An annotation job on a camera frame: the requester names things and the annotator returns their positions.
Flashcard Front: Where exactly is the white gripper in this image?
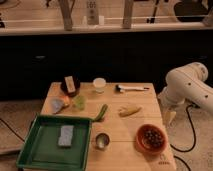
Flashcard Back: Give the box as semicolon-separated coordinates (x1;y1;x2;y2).
161;102;178;126

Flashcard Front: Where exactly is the yellow toy banana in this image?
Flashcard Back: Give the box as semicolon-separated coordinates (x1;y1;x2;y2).
119;105;141;117

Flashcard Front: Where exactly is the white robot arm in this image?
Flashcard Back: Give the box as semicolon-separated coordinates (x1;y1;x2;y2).
157;62;213;125

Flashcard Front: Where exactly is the small metal cup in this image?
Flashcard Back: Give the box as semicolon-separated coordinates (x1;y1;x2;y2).
95;133;110;150

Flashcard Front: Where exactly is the white plastic cup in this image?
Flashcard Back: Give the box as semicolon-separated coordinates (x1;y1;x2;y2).
93;78;106;93

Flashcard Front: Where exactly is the orange bowl with berries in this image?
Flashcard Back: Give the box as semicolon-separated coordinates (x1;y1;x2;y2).
135;124;167;156

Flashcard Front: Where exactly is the black white brush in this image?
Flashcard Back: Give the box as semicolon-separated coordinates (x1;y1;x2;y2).
115;84;149;92

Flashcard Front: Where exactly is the green toy lettuce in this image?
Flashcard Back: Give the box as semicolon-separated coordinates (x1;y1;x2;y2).
73;95;85;110

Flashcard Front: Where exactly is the dark bowl with block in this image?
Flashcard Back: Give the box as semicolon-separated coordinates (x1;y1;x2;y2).
60;76;80;97

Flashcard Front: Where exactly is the orange toy fruit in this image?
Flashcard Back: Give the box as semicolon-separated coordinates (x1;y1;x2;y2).
60;96;70;107

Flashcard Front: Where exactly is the blue sponge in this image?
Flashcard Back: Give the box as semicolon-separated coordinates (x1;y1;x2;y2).
58;125;74;147

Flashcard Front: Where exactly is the blue grey toy piece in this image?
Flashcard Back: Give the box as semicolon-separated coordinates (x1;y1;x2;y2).
51;99;64;114

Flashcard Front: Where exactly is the green plastic tray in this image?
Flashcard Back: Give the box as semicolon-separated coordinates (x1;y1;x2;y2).
16;115;92;171

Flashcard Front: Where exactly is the black power cable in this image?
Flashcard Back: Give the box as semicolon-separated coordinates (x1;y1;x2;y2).
169;103;198;171

